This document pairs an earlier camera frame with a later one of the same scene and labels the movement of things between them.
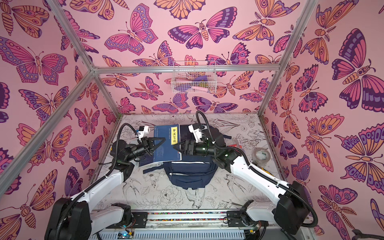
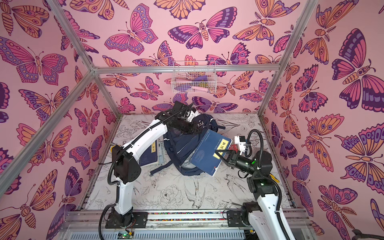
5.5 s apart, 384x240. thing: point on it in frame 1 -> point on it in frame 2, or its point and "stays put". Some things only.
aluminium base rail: x=195 y=225 stays put
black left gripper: x=147 y=145 -> x=194 y=125
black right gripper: x=190 y=147 -> x=229 y=156
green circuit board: x=123 y=235 stays put
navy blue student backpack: x=193 y=172 -> x=180 y=147
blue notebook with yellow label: x=166 y=151 -> x=205 y=157
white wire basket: x=194 y=77 stays put
